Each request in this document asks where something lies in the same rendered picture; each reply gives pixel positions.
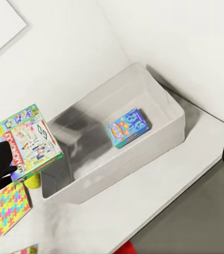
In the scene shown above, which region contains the jigsaw puzzle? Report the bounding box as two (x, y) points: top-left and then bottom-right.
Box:
(0, 182), (31, 237)

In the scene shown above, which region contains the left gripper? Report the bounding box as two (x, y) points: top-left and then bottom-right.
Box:
(0, 166), (17, 190)

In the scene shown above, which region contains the tennis ball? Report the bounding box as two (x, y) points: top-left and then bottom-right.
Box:
(24, 173), (41, 189)

